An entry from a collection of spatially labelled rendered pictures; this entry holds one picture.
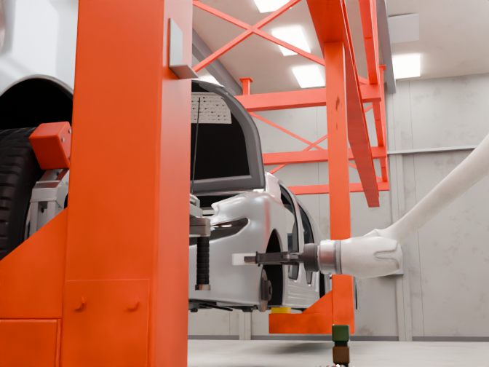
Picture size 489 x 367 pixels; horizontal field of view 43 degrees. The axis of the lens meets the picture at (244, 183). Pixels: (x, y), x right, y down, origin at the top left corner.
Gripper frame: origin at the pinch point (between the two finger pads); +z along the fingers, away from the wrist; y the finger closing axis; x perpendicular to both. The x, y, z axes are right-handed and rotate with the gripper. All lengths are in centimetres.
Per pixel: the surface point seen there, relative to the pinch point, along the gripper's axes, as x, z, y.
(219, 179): 93, 99, 320
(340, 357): -24.6, -26.4, -14.2
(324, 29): 214, 9, 318
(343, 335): -19.5, -27.1, -14.2
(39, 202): 10, 36, -44
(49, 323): -16, 13, -76
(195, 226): 9.2, 13.5, -2.6
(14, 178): 15, 41, -47
